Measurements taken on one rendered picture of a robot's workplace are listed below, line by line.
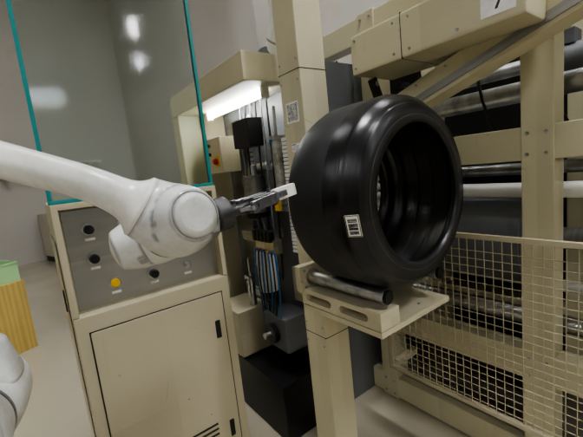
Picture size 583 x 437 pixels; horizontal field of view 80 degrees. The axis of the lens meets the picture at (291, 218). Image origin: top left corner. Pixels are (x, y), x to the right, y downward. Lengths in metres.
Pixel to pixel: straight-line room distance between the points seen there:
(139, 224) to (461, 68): 1.16
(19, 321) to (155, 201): 3.33
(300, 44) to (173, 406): 1.42
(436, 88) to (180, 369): 1.42
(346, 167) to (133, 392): 1.08
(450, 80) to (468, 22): 0.22
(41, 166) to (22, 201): 7.98
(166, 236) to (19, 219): 8.08
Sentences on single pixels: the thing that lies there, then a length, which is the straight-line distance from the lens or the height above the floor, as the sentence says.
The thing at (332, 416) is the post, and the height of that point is 0.27.
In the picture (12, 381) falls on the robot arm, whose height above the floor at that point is 0.94.
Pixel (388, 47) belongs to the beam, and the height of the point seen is 1.69.
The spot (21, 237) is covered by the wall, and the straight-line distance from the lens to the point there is 8.60.
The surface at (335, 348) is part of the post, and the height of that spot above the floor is 0.56.
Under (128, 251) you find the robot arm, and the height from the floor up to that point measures 1.19.
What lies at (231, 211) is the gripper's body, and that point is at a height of 1.23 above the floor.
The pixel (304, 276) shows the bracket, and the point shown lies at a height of 0.91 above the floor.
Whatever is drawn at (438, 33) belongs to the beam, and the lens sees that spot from 1.31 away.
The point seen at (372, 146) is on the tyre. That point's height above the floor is 1.34.
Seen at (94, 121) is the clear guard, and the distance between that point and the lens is 1.35.
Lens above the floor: 1.30
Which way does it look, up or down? 8 degrees down
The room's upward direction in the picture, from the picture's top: 6 degrees counter-clockwise
